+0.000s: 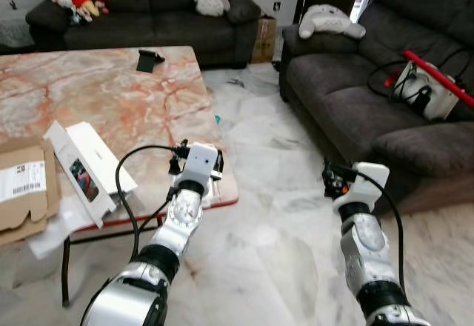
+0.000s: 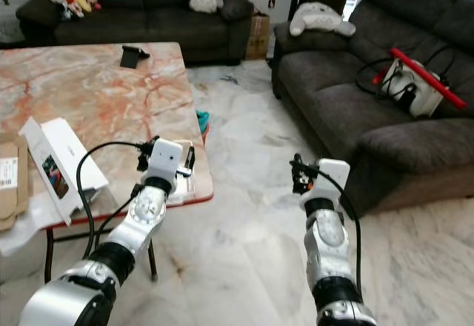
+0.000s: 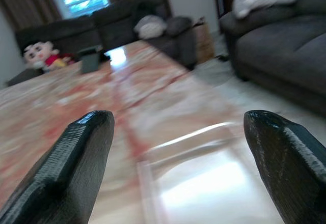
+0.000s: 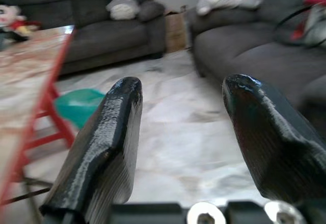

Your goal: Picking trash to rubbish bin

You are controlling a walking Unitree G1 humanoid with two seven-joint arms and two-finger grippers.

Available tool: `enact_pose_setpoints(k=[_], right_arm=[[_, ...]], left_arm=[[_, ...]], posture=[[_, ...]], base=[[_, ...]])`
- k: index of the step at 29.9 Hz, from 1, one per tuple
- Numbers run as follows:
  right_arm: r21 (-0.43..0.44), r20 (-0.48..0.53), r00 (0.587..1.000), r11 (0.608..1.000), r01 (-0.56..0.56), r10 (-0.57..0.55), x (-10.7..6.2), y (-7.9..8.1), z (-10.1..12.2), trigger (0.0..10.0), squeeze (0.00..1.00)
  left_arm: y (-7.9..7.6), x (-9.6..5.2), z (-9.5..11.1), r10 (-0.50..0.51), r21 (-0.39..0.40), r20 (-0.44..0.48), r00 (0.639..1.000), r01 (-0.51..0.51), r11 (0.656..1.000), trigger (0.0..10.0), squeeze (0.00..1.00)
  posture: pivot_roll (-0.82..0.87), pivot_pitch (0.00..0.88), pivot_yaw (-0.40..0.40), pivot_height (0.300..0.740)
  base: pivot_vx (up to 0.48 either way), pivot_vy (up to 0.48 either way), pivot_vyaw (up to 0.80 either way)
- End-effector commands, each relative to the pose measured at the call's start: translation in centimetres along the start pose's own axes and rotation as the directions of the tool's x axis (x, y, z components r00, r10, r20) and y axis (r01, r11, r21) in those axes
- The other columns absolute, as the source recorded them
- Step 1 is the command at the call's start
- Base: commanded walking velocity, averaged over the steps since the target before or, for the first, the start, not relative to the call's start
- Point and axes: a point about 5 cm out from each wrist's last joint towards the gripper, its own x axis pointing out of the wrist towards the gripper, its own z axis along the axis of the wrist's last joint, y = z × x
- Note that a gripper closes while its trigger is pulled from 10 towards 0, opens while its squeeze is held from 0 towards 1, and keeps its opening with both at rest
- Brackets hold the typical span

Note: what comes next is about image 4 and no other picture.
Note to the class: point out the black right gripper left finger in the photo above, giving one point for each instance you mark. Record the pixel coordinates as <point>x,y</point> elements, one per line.
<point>102,145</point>

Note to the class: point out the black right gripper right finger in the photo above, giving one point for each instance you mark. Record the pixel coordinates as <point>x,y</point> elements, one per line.
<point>270,137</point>

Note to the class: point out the dark grey fabric sofa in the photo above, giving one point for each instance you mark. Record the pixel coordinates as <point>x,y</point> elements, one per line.
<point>242,51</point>
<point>102,38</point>

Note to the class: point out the marble top table red edge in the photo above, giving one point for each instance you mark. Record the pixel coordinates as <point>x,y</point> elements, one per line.
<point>25,63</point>

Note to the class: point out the brown cardboard box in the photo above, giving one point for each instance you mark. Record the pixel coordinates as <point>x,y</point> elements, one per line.
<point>175,30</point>

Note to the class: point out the white grey plush pillow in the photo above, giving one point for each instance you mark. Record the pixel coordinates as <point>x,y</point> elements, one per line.
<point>122,7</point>

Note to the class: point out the grey cushion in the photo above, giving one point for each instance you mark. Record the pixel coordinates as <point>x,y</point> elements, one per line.
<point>150,10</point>

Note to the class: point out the plush boy doll red shirt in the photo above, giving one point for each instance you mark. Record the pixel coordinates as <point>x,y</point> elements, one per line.
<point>12,17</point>

